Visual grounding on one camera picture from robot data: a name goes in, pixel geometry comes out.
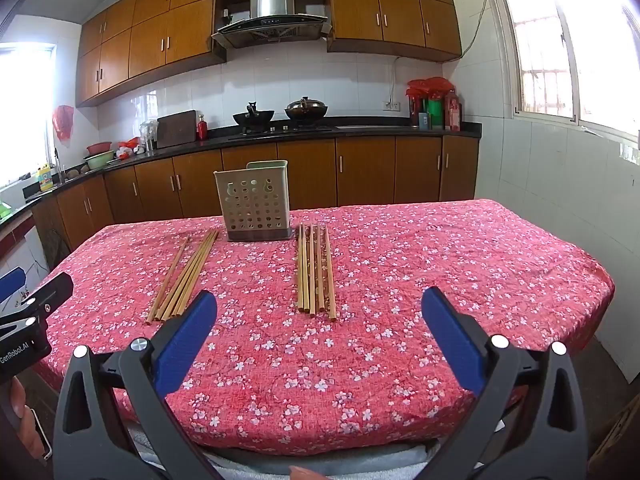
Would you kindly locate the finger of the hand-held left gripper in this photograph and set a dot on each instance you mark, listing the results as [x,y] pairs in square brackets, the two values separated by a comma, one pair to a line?
[11,282]
[50,292]

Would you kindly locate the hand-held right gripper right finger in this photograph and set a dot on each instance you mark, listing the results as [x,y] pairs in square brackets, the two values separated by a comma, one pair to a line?
[450,332]

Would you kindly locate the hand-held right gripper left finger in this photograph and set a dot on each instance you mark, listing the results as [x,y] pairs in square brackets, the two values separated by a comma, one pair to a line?
[190,340]

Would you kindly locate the bamboo chopstick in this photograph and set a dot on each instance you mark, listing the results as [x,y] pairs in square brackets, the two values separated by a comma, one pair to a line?
[320,267]
[193,275]
[183,276]
[169,278]
[329,272]
[188,275]
[199,274]

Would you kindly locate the beige perforated chopstick holder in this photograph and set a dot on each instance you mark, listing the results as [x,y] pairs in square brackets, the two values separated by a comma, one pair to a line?
[250,200]

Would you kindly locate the person's left hand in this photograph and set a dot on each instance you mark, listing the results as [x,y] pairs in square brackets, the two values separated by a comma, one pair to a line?
[20,405]

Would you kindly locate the person's right hand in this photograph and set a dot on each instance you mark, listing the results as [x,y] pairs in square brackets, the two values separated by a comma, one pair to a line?
[307,474]

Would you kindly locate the red floral tablecloth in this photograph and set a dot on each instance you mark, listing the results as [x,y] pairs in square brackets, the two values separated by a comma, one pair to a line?
[350,360]

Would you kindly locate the yellow dish soap bottle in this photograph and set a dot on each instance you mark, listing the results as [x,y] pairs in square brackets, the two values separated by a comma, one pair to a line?
[45,179]

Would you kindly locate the metal faucet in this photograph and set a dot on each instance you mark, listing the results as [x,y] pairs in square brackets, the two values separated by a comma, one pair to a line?
[58,165]

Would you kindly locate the green basin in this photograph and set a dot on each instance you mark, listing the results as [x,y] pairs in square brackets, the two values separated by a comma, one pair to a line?
[100,161]

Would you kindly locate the red basin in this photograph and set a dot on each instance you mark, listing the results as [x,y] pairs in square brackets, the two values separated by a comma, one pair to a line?
[98,148]

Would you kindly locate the red and white packets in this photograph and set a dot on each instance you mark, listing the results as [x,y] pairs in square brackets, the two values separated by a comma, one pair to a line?
[129,147]

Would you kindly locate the red plastic bag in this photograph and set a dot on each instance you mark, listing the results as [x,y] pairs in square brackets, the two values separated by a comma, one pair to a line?
[63,122]

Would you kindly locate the small sink window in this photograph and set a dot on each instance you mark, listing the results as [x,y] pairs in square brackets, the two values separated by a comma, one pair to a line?
[25,110]

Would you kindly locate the wooden lower cabinets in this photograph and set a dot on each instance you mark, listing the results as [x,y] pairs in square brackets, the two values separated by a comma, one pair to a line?
[365,170]

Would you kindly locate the wooden cabinets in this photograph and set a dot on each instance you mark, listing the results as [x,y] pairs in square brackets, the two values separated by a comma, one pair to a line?
[365,170]
[150,45]

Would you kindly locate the steel jars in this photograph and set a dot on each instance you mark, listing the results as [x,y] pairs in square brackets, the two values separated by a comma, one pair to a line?
[148,137]

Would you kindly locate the dark wooden cutting board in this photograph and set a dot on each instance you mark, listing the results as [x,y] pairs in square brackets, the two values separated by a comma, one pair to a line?
[176,129]

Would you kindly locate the red bottle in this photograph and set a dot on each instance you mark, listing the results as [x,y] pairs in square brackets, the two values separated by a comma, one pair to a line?
[202,130]

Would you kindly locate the black kitchen countertop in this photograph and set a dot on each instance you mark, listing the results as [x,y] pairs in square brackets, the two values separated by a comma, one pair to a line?
[380,131]

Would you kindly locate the red box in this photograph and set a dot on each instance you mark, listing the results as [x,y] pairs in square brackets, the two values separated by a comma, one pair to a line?
[453,112]

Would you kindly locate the green canister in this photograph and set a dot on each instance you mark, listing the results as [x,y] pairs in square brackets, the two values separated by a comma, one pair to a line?
[435,112]

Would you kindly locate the black gas stove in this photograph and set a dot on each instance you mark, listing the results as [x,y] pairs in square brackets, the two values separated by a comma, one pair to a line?
[280,130]

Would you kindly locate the black wok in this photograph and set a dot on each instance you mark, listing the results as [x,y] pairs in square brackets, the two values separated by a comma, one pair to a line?
[254,117]

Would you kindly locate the red gift bags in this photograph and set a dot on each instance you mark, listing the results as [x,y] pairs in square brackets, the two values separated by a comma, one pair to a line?
[427,87]

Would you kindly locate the wok with lid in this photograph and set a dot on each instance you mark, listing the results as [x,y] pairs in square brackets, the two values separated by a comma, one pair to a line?
[306,109]

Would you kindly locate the wooden upper cabinets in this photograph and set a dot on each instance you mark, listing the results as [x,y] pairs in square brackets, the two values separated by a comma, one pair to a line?
[150,45]

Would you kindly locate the large side window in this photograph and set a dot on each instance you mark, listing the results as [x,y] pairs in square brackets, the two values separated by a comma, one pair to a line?
[540,60]

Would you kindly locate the steel range hood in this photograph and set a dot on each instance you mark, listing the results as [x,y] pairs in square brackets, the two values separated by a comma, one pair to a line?
[270,2]

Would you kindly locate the white wall socket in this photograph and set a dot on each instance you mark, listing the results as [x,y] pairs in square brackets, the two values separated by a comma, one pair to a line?
[391,105]

